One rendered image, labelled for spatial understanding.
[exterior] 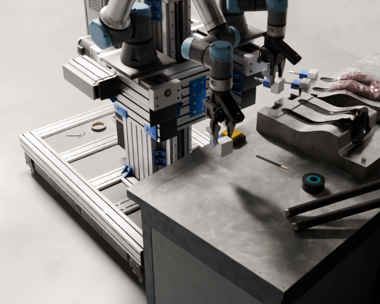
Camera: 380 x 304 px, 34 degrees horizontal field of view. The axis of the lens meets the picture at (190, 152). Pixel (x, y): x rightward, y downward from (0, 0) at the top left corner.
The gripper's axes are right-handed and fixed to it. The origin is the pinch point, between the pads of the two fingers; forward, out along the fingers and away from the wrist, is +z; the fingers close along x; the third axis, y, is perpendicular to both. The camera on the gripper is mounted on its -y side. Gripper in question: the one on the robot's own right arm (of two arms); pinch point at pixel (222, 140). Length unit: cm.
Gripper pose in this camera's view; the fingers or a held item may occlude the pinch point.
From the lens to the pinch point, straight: 213.7
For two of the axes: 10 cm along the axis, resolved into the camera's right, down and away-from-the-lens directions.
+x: -8.3, 3.1, -4.6
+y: -5.5, -4.5, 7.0
